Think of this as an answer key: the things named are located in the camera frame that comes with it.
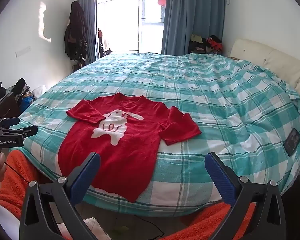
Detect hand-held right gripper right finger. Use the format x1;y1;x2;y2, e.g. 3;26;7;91
204;152;287;240

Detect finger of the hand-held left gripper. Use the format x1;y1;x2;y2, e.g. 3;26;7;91
0;117;20;131
8;125;38;138

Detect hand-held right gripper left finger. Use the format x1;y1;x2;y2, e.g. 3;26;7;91
19;152;101;240

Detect red sweater with white figure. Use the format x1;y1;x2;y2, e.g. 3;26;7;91
57;92;202;203

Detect person's left forearm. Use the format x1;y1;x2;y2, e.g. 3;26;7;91
0;149;65;227

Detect heap of bags and clothes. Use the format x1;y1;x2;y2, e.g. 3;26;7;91
0;78;48;121

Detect pile of mixed clothes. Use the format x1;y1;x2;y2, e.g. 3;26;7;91
189;34;224;55

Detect person's orange fleece clothing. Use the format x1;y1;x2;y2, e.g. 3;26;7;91
162;201;259;240

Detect white cloth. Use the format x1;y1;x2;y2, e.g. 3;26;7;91
57;217;113;240

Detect teal plaid blanket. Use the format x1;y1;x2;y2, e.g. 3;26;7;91
9;52;300;218

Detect dark bedside cabinet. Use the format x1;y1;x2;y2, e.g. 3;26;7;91
281;164;300;207

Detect black smartphone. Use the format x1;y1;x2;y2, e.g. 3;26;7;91
283;128;300;157

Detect dark hanging coats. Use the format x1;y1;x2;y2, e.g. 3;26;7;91
64;1;88;62

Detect garment behind glass door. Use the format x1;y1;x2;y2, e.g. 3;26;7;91
98;29;112;58

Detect cream padded headboard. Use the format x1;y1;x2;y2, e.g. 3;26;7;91
230;39;300;103

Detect blue curtain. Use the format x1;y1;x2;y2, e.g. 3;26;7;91
77;0;97;67
161;0;226;55

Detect glass balcony door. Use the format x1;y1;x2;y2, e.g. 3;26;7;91
95;0;168;60

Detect black cable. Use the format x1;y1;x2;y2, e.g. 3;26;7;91
129;214;165;238

